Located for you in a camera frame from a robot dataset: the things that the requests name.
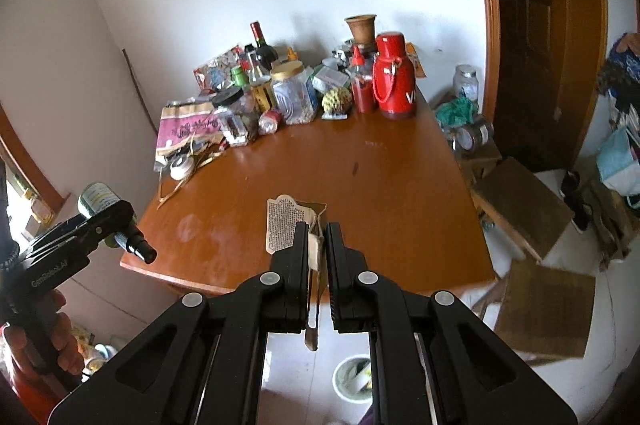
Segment glass jar on side table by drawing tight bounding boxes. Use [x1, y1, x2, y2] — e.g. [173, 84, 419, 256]
[452, 64, 480, 102]

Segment clothes rack pile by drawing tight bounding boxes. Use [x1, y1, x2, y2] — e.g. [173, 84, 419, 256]
[597, 33, 639, 133]

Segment white trash bin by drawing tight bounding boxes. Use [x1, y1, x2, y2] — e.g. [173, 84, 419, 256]
[332, 355, 373, 405]

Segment lying metal lid jar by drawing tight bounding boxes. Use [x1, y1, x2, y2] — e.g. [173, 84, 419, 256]
[454, 115, 495, 154]

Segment small white round device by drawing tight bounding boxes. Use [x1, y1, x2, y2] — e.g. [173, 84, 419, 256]
[169, 154, 195, 181]

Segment small red can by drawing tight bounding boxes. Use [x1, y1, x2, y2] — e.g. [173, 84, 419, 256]
[258, 108, 283, 136]

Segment dark wooden door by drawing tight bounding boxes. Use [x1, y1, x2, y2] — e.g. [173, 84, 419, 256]
[484, 0, 608, 172]

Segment pink paper gift bag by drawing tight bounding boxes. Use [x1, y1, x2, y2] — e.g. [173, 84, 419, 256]
[154, 101, 222, 166]

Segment black lid glass jar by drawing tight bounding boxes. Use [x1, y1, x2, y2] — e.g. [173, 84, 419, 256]
[212, 86, 259, 146]

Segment dark wine bottle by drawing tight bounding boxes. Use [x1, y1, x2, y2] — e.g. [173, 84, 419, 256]
[250, 22, 279, 70]

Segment green cloth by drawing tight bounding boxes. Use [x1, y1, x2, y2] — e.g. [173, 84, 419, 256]
[435, 96, 478, 128]

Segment gold lid plastic jar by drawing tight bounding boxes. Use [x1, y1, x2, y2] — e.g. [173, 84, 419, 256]
[270, 60, 318, 125]

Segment wooden dining table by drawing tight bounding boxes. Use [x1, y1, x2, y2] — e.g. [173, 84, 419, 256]
[120, 102, 495, 295]

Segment person left hand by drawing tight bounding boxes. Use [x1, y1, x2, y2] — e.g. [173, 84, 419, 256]
[2, 288, 87, 379]

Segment flat cardboard sheet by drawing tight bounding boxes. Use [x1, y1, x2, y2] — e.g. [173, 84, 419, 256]
[494, 261, 596, 360]

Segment yellow green pinecone ornament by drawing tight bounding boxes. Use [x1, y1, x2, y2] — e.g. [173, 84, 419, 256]
[321, 87, 352, 117]

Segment black shoes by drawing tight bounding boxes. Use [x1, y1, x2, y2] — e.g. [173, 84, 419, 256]
[560, 170, 593, 233]

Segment brown paper packet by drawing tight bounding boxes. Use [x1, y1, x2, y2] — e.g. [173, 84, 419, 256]
[263, 193, 329, 354]

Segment small dark bottle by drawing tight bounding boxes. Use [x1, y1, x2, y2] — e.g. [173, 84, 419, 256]
[77, 182, 136, 251]

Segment red thermos flask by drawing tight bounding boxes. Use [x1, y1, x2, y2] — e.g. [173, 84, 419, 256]
[372, 32, 416, 118]

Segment wooden stool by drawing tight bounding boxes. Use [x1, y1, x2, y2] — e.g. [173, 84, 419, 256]
[471, 157, 574, 263]

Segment brown clay vase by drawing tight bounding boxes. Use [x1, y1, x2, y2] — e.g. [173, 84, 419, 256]
[345, 14, 376, 53]

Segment low wooden side table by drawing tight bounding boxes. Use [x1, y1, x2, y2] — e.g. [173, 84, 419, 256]
[454, 138, 502, 186]

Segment red sauce bottle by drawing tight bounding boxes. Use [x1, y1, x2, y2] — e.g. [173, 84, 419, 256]
[349, 46, 376, 114]

